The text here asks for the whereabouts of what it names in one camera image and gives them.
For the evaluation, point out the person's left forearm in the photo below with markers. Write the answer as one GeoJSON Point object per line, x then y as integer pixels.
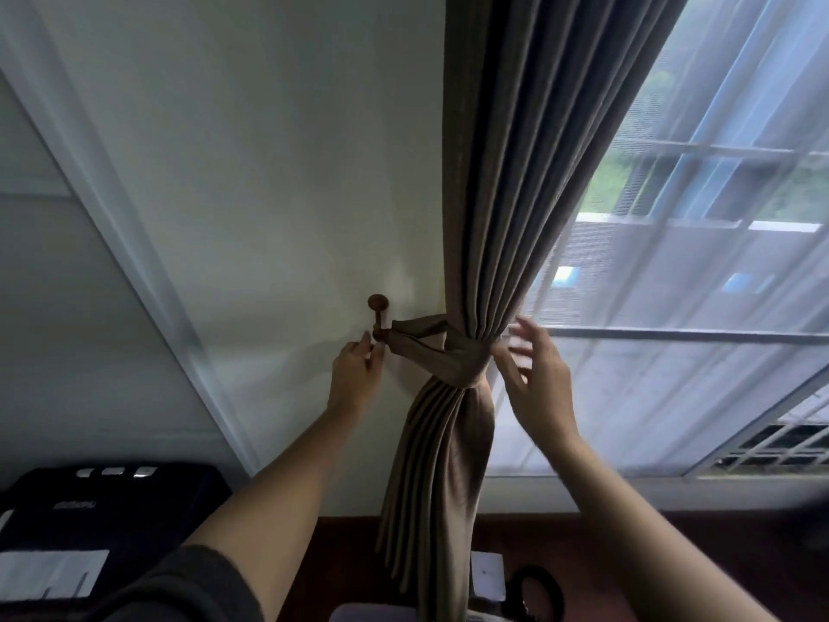
{"type": "Point", "coordinates": [285, 498]}

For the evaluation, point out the grey rounded object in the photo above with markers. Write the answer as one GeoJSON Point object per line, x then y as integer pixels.
{"type": "Point", "coordinates": [369, 614]}

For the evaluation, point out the brown pleated curtain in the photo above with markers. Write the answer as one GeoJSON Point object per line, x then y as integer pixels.
{"type": "Point", "coordinates": [518, 155]}

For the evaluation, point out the white window frame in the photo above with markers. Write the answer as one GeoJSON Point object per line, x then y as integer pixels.
{"type": "Point", "coordinates": [647, 493]}

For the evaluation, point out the white paper sheet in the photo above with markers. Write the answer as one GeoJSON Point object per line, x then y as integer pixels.
{"type": "Point", "coordinates": [45, 573]}

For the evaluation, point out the dark grey sleeve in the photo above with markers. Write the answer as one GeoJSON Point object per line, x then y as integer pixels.
{"type": "Point", "coordinates": [188, 589]}

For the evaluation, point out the person's right thumb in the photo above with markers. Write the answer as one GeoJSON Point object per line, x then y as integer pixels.
{"type": "Point", "coordinates": [506, 365]}

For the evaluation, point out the metal window grille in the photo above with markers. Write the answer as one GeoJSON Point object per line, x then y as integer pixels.
{"type": "Point", "coordinates": [777, 446]}

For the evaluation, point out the person's right forearm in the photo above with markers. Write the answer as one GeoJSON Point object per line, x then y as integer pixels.
{"type": "Point", "coordinates": [635, 544]}

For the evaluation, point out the person's right hand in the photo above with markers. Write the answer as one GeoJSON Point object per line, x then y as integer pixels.
{"type": "Point", "coordinates": [544, 388]}

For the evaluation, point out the white sheer curtain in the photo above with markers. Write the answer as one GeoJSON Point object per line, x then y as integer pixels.
{"type": "Point", "coordinates": [680, 395]}

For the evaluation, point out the small white card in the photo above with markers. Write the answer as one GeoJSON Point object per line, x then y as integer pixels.
{"type": "Point", "coordinates": [487, 576]}

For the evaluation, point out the person's left hand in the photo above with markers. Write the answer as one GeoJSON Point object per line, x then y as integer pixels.
{"type": "Point", "coordinates": [353, 382]}

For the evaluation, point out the black suitcase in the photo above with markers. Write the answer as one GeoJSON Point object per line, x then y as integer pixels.
{"type": "Point", "coordinates": [129, 511]}

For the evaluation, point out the person's left thumb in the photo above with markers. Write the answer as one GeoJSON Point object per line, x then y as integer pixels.
{"type": "Point", "coordinates": [379, 359]}

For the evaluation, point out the brown fabric curtain tieback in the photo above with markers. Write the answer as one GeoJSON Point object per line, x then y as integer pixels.
{"type": "Point", "coordinates": [463, 363]}

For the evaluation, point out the wooden tieback hook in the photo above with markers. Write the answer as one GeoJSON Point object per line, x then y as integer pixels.
{"type": "Point", "coordinates": [377, 302]}

